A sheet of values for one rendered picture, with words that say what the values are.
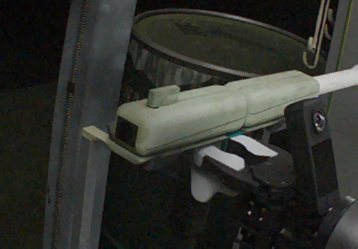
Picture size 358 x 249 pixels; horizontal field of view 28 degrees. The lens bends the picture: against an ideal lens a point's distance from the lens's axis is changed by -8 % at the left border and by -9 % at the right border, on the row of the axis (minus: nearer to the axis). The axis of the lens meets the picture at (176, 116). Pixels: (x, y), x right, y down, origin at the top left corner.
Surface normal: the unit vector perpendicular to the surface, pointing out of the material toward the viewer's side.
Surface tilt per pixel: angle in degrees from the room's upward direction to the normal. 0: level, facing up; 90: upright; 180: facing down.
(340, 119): 90
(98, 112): 90
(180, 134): 90
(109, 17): 90
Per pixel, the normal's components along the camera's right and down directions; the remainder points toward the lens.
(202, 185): -0.61, 0.22
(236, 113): 0.72, 0.37
